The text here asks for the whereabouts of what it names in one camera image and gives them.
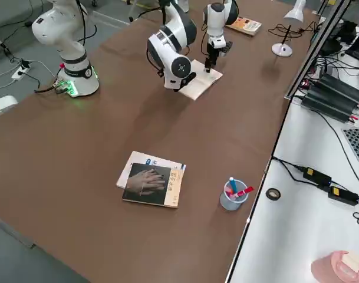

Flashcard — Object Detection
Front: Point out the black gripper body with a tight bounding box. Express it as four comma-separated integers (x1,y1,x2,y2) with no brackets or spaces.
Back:
174,72,197,92
208,41,233,64

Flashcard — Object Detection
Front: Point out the red marker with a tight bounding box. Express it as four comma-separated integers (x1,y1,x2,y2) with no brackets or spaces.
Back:
230,186,255,199

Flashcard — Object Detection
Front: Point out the orange yellow illustrated book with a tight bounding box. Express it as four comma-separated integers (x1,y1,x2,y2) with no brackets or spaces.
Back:
225,15,263,37

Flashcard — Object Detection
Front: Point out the white desk lamp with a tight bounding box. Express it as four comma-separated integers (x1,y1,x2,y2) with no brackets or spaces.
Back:
271,0,307,58

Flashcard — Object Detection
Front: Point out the white book blue print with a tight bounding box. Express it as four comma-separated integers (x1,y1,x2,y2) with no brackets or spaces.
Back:
116,150,187,189

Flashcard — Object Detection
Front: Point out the dark book with hands cover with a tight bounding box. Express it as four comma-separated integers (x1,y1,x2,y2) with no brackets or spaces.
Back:
121,162,183,209

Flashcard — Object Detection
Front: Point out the blue and pink pen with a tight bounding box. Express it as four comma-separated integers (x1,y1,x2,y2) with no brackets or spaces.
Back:
228,176,239,197

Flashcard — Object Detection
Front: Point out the black finned power supply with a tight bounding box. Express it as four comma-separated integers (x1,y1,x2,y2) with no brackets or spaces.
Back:
301,73,359,123

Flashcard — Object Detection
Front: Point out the translucent blue pen cup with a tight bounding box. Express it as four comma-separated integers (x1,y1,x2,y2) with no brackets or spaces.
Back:
219,179,249,211

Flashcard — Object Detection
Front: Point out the black tape roll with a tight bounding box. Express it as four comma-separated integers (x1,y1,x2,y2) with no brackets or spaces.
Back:
265,187,281,202

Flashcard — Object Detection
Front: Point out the black power adapter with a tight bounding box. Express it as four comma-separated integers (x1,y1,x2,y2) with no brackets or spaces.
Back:
327,185,359,206
302,166,333,186

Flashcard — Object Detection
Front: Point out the white floor power strip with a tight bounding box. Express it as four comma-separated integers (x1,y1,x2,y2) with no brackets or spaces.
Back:
11,65,32,80

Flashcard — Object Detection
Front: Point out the checkered calibration board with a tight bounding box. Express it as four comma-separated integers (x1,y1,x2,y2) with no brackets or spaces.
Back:
341,126,359,162

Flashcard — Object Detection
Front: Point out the white box orange label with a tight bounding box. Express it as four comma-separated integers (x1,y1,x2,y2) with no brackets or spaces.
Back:
0,94,19,121

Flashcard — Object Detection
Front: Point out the pink plastic container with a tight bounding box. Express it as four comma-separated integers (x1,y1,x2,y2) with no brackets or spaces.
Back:
310,250,359,283

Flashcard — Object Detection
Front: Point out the black lamp cable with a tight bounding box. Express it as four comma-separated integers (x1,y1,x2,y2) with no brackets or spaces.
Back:
267,21,319,38

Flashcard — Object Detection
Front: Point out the aluminium frame post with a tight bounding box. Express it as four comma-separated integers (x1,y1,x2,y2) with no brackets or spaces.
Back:
283,0,350,100

